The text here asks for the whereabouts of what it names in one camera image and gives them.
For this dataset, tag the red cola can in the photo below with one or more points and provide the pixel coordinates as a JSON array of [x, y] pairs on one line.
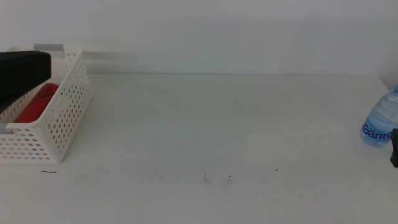
[[37, 105]]

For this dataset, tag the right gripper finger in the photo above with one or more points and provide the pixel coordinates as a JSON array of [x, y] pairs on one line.
[[395, 146]]

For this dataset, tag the white perforated plastic basket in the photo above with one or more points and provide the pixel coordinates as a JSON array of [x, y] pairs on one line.
[[68, 109]]

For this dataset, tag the clear water bottle blue label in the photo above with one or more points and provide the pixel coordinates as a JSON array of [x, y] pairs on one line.
[[379, 118]]

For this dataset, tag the small black thread scrap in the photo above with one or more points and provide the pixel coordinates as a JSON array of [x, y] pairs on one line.
[[48, 171]]

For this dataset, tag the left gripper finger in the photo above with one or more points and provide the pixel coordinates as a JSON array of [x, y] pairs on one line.
[[21, 71]]

